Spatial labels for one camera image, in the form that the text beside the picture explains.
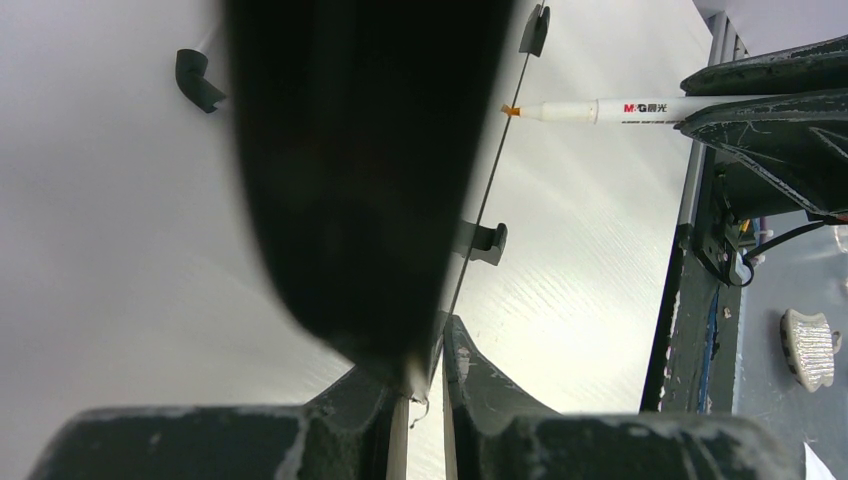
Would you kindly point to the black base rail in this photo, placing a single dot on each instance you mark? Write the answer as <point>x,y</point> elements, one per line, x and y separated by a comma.
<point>693,358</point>

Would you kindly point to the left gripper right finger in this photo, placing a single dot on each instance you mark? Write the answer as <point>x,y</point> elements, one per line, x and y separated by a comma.
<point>496,430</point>

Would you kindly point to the black framed whiteboard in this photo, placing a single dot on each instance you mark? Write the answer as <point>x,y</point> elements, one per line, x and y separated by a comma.
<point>357,126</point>

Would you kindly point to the white marker pen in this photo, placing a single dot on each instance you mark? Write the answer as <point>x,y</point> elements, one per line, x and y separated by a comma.
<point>631,111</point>

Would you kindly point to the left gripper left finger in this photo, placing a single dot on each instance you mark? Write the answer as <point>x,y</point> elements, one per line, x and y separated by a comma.
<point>354,429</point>

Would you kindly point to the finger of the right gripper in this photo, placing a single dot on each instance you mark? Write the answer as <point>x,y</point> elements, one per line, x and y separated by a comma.
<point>795,142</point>
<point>813,67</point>

